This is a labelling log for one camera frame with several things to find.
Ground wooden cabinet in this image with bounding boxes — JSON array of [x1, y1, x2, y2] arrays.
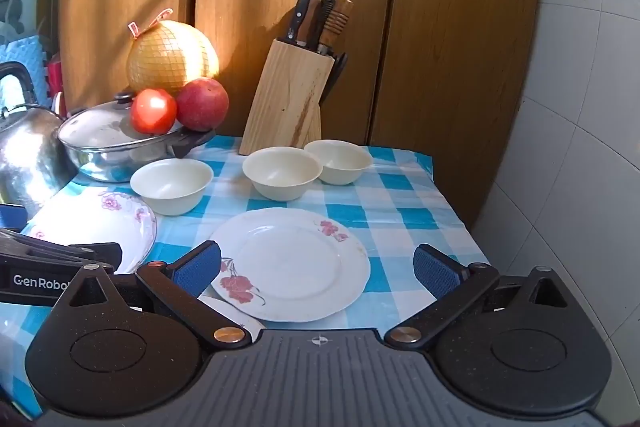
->
[[37, 0, 546, 228]]

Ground brown handle knife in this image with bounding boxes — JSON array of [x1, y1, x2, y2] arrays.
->
[[297, 0, 323, 48]]

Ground blue foam mat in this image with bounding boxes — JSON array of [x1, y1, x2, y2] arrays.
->
[[0, 34, 51, 108]]

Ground pomelo in yellow net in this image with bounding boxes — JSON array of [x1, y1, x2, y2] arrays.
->
[[125, 8, 221, 96]]

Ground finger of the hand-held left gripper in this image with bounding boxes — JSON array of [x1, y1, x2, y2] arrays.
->
[[0, 228, 124, 276]]

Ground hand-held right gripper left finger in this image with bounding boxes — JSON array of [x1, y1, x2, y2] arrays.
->
[[52, 241, 251, 350]]

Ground wooden knife block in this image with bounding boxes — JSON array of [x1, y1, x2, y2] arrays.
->
[[239, 39, 336, 156]]

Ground red tomato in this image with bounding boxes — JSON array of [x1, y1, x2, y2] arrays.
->
[[131, 89, 178, 135]]

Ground wrapped wooden handle knife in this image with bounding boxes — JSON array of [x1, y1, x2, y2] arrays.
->
[[320, 0, 354, 56]]

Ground white plate with red flowers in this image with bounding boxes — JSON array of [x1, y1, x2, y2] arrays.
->
[[207, 207, 372, 323]]

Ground black scissors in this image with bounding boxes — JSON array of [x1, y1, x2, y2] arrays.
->
[[320, 52, 348, 105]]

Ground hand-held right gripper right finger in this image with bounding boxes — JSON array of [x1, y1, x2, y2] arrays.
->
[[384, 243, 586, 350]]

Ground black riveted handle knife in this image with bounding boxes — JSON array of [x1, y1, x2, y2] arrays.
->
[[284, 0, 317, 45]]

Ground steel pot with black handles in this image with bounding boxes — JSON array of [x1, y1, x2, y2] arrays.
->
[[60, 128, 217, 184]]

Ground steel kettle with black handle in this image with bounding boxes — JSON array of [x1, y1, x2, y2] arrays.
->
[[0, 62, 79, 220]]

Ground red apple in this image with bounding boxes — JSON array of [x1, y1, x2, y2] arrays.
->
[[176, 78, 230, 132]]

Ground blue checkered tablecloth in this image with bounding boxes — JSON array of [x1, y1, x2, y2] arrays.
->
[[0, 134, 491, 418]]

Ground red foam mat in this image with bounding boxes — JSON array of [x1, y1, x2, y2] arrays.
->
[[46, 52, 68, 118]]

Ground cream bowl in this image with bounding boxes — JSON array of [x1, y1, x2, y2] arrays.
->
[[242, 147, 323, 202], [303, 139, 373, 186], [130, 158, 215, 216]]

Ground white plate with pink flowers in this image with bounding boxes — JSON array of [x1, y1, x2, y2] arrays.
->
[[25, 189, 158, 275]]

